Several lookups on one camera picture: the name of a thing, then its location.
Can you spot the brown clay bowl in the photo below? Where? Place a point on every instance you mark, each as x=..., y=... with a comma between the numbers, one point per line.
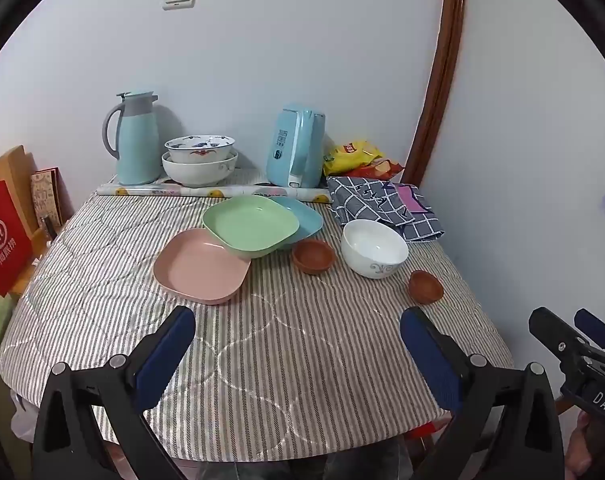
x=313, y=257
x=424, y=288

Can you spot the bowl with red bat pattern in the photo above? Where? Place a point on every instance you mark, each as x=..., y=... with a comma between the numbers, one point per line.
x=199, y=149

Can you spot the light blue electric kettle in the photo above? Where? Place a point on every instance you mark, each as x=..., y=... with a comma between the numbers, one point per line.
x=296, y=155

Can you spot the grey checked folded cloth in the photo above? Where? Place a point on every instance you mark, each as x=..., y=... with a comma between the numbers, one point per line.
x=401, y=207

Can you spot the green square plate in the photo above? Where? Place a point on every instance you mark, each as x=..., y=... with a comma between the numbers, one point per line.
x=250, y=226

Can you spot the large white swirl bowl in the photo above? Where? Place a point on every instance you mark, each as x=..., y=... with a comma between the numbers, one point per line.
x=198, y=174

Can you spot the brown wooden door frame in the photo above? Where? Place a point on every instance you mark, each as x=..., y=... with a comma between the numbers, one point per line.
x=437, y=91

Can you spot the white ceramic bowl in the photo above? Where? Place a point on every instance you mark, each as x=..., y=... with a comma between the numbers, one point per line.
x=372, y=249

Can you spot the pink square plate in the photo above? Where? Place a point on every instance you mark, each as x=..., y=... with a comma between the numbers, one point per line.
x=196, y=267

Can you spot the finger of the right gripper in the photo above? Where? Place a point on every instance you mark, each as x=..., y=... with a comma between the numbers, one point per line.
x=591, y=326
x=558, y=337

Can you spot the patterned gift box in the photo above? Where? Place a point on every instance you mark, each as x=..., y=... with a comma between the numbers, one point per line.
x=45, y=197

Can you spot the person's right hand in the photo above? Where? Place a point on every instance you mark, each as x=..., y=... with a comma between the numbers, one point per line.
x=585, y=443

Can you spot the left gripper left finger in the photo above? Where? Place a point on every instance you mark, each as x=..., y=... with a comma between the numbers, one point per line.
x=68, y=443

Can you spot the blue square plate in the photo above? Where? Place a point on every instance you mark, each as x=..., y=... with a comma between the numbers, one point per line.
x=310, y=221

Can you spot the light blue thermos jug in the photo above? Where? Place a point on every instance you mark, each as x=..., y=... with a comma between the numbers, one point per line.
x=131, y=136

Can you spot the striped quilted table cover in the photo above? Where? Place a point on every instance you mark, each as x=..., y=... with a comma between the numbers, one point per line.
x=292, y=366

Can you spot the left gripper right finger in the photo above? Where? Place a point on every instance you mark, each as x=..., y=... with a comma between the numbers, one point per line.
x=527, y=443

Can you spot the red paper bag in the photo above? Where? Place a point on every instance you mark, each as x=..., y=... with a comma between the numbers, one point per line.
x=15, y=244

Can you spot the fruit pattern plastic mat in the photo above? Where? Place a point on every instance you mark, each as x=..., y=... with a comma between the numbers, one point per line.
x=240, y=182

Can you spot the yellow chips bag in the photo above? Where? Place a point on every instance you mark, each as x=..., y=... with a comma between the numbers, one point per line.
x=359, y=159

